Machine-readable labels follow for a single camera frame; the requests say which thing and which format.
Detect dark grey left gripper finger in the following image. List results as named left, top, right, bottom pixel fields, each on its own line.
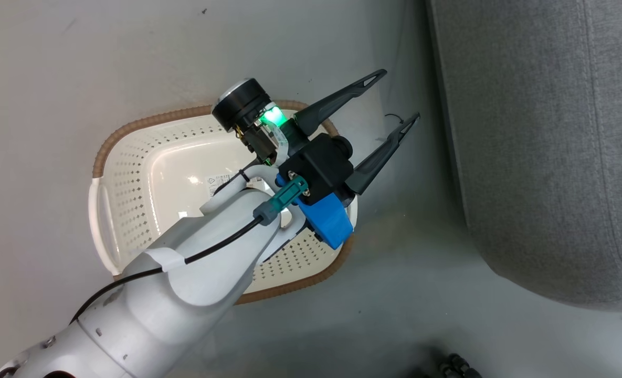
left=293, top=69, right=388, bottom=136
left=349, top=112, right=421, bottom=196

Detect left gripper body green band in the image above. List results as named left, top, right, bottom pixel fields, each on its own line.
left=257, top=104, right=312, bottom=166

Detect white laundry basket brown rim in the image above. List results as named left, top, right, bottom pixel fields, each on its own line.
left=88, top=99, right=359, bottom=306

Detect grey fabric sofa seat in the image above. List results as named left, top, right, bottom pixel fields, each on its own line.
left=425, top=0, right=622, bottom=311

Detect white label sticker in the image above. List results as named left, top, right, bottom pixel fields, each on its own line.
left=205, top=173, right=238, bottom=199

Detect black ribbed object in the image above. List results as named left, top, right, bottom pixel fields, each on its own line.
left=436, top=352, right=483, bottom=378

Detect teal cable connector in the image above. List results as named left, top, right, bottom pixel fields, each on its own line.
left=252, top=175, right=310, bottom=227

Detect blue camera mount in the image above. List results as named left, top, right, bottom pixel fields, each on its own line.
left=275, top=175, right=354, bottom=250

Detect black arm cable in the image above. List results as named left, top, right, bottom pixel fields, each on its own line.
left=69, top=214, right=265, bottom=324

